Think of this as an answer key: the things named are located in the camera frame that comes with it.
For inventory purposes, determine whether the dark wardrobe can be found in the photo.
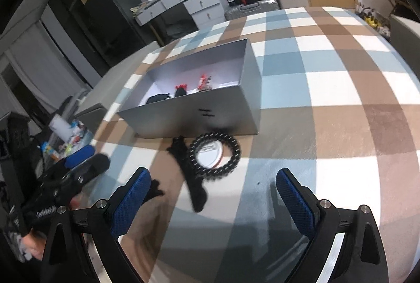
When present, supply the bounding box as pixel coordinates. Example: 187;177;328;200
39;0;112;77

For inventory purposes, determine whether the black spiral hair tie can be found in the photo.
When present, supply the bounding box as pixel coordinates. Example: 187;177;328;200
187;131;242;179

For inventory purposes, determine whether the grey refrigerator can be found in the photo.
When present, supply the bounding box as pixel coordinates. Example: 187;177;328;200
83;0;150;50

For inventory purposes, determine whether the red white hair accessory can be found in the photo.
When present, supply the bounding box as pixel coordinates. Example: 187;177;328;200
197;74;214;91

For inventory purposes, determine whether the silver cardboard box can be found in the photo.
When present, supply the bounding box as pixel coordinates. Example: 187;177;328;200
116;38;262;139

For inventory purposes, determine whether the white desk with drawers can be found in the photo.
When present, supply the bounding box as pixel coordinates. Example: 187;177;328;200
134;0;225;31

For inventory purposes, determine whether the white curtain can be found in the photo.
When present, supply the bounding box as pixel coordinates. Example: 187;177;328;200
0;22;92;116

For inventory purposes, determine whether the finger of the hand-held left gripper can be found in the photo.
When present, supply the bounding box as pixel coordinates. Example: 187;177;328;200
70;153;110;187
64;144;96;169

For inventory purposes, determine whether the checked blanket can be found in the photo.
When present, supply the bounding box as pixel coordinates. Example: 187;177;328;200
88;6;420;283

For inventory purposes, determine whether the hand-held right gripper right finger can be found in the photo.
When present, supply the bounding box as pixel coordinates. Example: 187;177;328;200
276;168;389;283

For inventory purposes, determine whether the silver suitcase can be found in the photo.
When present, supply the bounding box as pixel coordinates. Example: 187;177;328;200
224;0;281;21

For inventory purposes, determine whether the grey mattress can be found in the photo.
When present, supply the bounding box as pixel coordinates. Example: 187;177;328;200
77;40;161;133

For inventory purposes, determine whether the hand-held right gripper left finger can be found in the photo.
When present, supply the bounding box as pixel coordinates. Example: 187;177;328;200
41;167;152;283

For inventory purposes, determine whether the white round badge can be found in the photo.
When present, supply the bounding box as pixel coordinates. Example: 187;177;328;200
193;140;225;169

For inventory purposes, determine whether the person's left hand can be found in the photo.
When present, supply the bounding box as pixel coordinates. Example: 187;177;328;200
20;230;46;260

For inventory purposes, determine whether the pile of shoes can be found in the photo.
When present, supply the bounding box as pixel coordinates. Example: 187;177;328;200
356;2;392;39

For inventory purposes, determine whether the white bottle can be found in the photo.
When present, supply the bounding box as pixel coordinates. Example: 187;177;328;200
49;116;73;141

